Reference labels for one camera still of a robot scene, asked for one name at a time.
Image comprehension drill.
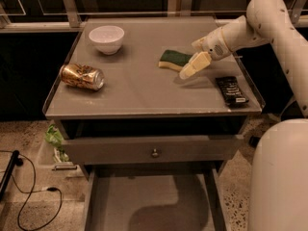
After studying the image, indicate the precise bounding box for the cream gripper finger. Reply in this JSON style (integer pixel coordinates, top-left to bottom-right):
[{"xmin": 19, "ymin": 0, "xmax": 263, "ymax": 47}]
[
  {"xmin": 179, "ymin": 52, "xmax": 212, "ymax": 80},
  {"xmin": 192, "ymin": 38, "xmax": 204, "ymax": 52}
]

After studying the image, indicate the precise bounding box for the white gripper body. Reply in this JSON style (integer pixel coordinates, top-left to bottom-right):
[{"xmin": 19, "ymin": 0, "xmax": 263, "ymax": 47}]
[{"xmin": 201, "ymin": 27, "xmax": 232, "ymax": 61}]

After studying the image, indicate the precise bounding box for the green and yellow sponge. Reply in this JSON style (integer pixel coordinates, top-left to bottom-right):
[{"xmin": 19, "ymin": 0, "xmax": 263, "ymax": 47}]
[{"xmin": 158, "ymin": 50, "xmax": 192, "ymax": 71}]

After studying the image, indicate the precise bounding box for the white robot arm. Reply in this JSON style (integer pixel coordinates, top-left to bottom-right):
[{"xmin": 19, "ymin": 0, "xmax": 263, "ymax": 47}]
[{"xmin": 180, "ymin": 0, "xmax": 308, "ymax": 231}]

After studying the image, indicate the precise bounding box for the grey drawer cabinet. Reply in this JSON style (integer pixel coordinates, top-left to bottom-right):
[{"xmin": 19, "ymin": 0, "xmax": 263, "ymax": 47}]
[{"xmin": 42, "ymin": 15, "xmax": 266, "ymax": 231}]

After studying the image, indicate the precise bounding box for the grey upper drawer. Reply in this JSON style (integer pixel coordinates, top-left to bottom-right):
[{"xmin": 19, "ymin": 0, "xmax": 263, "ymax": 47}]
[{"xmin": 63, "ymin": 135, "xmax": 244, "ymax": 165}]

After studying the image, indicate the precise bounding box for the round metal drawer knob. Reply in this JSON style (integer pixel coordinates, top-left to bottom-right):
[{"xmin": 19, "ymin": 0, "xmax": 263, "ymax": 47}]
[{"xmin": 151, "ymin": 149, "xmax": 160, "ymax": 158}]

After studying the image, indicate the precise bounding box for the grey open middle drawer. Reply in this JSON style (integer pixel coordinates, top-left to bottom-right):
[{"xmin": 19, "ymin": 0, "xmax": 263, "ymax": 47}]
[{"xmin": 82, "ymin": 169, "xmax": 232, "ymax": 231}]

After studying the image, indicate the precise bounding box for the black snack packet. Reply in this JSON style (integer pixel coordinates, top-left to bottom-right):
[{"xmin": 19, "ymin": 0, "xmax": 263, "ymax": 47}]
[{"xmin": 216, "ymin": 76, "xmax": 249, "ymax": 107}]

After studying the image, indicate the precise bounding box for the white ceramic bowl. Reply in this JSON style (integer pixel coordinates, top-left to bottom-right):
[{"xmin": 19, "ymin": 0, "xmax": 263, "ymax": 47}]
[{"xmin": 89, "ymin": 25, "xmax": 125, "ymax": 55}]

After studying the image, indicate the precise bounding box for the gold crushed soda can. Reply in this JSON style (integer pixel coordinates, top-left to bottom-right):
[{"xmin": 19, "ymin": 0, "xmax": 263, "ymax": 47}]
[{"xmin": 60, "ymin": 64, "xmax": 104, "ymax": 90}]

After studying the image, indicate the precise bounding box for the green plastic bag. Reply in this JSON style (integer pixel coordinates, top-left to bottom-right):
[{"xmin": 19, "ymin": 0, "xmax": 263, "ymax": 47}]
[{"xmin": 44, "ymin": 124, "xmax": 69, "ymax": 163}]

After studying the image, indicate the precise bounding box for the clear plastic bin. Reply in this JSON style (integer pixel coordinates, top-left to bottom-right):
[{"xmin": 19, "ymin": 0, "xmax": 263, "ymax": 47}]
[{"xmin": 36, "ymin": 129, "xmax": 83, "ymax": 177}]

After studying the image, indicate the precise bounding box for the black floor stand bar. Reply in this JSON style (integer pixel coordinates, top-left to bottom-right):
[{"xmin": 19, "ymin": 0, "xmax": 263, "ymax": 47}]
[{"xmin": 0, "ymin": 150, "xmax": 19, "ymax": 201}]

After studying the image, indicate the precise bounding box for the metal railing frame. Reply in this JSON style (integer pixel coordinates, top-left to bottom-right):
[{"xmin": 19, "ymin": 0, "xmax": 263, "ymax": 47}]
[{"xmin": 0, "ymin": 0, "xmax": 308, "ymax": 34}]

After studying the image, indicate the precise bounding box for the black cable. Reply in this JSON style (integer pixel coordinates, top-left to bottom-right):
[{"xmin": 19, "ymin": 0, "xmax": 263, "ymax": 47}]
[{"xmin": 0, "ymin": 149, "xmax": 64, "ymax": 231}]

